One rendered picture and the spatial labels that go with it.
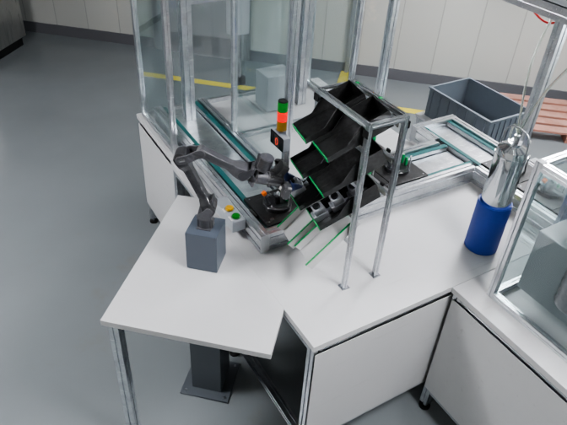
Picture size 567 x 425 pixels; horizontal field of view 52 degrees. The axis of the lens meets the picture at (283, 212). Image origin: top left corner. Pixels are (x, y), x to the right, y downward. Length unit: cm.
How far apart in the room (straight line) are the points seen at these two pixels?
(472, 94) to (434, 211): 185
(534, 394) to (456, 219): 96
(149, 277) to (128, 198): 202
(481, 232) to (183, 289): 138
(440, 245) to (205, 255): 113
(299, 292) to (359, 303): 26
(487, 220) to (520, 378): 70
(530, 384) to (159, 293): 156
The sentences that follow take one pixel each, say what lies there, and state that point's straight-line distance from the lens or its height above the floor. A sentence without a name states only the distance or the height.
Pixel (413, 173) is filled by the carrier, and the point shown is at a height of 97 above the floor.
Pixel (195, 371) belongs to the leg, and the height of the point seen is 15.
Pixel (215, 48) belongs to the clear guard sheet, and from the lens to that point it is 383.
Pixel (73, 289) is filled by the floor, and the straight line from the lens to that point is 387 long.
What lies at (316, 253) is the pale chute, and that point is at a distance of 245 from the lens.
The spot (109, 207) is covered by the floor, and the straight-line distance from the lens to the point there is 450.
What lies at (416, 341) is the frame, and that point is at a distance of 282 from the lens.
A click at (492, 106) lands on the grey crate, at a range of 469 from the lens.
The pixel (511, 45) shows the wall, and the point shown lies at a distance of 665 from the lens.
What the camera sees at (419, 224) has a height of 86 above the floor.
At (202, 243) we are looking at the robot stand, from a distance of 249.
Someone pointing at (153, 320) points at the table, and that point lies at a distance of 241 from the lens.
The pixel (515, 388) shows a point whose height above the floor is 66.
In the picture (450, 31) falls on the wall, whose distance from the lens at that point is 654.
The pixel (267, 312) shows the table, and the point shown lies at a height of 86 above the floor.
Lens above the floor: 263
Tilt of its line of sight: 37 degrees down
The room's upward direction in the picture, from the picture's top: 4 degrees clockwise
